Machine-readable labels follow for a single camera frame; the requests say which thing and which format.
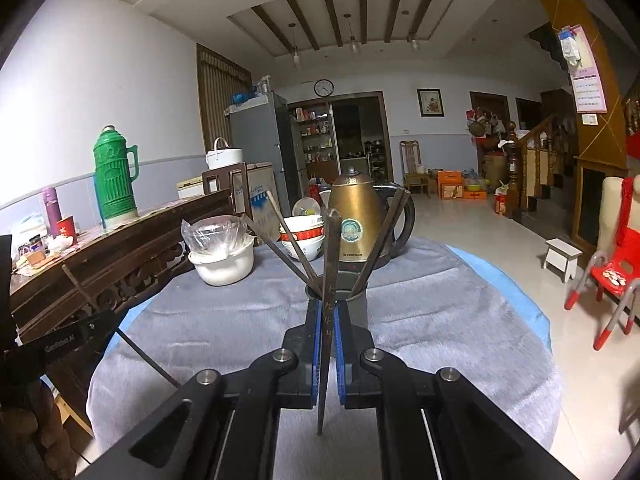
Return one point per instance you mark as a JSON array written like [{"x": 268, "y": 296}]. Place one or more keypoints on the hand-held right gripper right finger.
[{"x": 341, "y": 355}]

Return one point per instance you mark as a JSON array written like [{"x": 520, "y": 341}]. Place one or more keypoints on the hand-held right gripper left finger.
[{"x": 315, "y": 355}]

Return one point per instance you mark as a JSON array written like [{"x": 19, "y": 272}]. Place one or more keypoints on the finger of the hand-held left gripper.
[{"x": 97, "y": 325}]

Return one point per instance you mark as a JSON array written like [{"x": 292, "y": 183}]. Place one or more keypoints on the grey chopstick holder cup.
[{"x": 357, "y": 305}]

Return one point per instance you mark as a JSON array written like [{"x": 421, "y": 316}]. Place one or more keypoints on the person's left hand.
[{"x": 35, "y": 440}]

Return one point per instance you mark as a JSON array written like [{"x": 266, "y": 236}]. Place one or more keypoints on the carved wooden side table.
[{"x": 130, "y": 260}]

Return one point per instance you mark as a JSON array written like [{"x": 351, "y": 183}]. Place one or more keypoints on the red cup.
[{"x": 66, "y": 230}]

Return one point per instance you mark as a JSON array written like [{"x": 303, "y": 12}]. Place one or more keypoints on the small glass jar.
[{"x": 36, "y": 244}]

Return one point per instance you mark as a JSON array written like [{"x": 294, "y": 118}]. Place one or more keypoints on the white bowl with red pattern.
[
  {"x": 305, "y": 250},
  {"x": 302, "y": 227}
]

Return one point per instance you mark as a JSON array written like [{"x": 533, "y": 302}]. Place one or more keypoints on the purple bottle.
[{"x": 50, "y": 210}]

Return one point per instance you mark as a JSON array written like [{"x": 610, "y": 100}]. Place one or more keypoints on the white pot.
[{"x": 222, "y": 267}]

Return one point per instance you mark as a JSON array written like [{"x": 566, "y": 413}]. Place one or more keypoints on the green thermos flask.
[{"x": 115, "y": 180}]

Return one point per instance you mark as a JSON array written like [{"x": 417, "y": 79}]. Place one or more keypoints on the small white fan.
[{"x": 305, "y": 207}]

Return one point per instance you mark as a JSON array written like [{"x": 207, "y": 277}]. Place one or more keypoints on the clear plastic bag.
[{"x": 215, "y": 232}]

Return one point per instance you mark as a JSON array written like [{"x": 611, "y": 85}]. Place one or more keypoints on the gold electric kettle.
[{"x": 352, "y": 200}]

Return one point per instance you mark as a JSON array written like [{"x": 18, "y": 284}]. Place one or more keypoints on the white chest freezer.
[{"x": 262, "y": 185}]

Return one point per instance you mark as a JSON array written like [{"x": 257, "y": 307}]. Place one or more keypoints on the blue table cover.
[{"x": 505, "y": 280}]

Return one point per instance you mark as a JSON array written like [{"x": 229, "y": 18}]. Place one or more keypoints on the orange cardboard box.
[{"x": 450, "y": 185}]

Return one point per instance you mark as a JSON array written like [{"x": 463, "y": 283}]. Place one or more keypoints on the wooden chair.
[{"x": 412, "y": 165}]

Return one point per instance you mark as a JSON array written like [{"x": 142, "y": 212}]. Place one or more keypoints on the white rice cooker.
[{"x": 224, "y": 155}]

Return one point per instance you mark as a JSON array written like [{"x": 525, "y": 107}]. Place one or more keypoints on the grey refrigerator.
[{"x": 257, "y": 145}]

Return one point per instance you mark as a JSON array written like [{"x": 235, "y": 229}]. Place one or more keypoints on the kitchen shelf cabinet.
[{"x": 312, "y": 135}]

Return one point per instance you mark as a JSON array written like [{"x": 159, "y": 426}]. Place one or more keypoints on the white step stool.
[{"x": 562, "y": 255}]

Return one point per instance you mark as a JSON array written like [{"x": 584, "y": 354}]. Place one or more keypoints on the brown window curtain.
[{"x": 215, "y": 90}]

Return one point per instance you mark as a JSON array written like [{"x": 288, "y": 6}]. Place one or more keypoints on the wooden stair railing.
[{"x": 535, "y": 160}]

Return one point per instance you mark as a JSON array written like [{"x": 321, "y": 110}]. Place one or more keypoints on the red plastic chair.
[{"x": 617, "y": 270}]

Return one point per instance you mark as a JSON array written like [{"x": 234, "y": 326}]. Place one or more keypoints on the pendant lamp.
[
  {"x": 354, "y": 42},
  {"x": 413, "y": 40},
  {"x": 296, "y": 52}
]

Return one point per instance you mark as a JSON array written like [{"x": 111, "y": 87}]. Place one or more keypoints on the wooden chair frame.
[{"x": 225, "y": 185}]

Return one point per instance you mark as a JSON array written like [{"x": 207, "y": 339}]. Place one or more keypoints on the round wall clock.
[{"x": 324, "y": 87}]

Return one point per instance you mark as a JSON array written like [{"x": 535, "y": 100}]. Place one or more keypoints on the framed wall picture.
[{"x": 430, "y": 102}]

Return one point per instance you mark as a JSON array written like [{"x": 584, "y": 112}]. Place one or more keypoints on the wall light switch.
[{"x": 589, "y": 119}]

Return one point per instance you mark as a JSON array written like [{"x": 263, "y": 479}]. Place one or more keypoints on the pink wall calendar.
[{"x": 587, "y": 80}]

